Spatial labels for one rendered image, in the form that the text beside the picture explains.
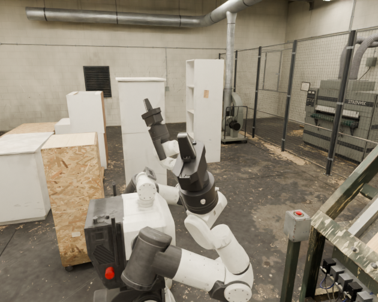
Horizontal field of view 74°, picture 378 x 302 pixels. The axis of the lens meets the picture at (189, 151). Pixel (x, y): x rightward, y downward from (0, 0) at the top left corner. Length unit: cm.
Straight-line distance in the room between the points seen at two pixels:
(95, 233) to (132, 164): 257
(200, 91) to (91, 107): 203
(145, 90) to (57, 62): 625
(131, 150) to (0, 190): 159
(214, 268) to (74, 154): 172
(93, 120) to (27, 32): 500
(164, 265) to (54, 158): 172
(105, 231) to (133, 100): 249
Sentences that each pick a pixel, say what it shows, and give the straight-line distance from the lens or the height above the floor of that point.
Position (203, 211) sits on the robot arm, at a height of 152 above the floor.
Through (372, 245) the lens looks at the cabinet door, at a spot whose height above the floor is 91.
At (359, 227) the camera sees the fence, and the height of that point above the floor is 95.
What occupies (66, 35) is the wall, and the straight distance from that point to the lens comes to 927.
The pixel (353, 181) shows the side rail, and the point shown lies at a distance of 204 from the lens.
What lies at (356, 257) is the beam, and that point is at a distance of 180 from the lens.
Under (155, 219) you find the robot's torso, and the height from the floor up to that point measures 137.
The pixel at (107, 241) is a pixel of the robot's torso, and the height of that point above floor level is 130.
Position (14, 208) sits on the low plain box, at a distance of 385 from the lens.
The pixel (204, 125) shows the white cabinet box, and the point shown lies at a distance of 508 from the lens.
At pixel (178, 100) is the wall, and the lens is 940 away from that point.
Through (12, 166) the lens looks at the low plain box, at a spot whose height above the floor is 77.
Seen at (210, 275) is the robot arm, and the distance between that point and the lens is 82.
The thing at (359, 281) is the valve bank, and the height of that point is 74.
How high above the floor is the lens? 184
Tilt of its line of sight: 18 degrees down
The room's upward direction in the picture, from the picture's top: straight up
